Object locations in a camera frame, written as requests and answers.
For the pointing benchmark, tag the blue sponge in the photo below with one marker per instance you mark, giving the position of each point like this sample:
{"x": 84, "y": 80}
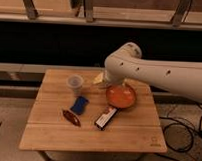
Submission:
{"x": 79, "y": 105}

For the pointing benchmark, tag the red brown snack packet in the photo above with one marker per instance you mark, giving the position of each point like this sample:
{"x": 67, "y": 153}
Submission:
{"x": 71, "y": 117}

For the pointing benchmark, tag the clear plastic cup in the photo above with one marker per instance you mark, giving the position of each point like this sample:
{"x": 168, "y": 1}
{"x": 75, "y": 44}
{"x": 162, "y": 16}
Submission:
{"x": 75, "y": 83}

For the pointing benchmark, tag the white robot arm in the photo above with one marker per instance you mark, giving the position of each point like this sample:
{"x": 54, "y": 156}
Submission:
{"x": 180, "y": 78}

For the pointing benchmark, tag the orange ceramic bowl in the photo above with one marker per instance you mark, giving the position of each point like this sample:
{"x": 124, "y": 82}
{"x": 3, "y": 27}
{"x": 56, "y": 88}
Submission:
{"x": 121, "y": 96}

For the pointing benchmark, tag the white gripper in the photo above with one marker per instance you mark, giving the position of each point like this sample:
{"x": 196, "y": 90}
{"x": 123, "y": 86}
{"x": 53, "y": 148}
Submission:
{"x": 109, "y": 78}

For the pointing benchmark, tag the wooden folding table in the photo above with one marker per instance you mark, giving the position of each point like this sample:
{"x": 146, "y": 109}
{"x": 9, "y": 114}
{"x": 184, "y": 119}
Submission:
{"x": 136, "y": 129}

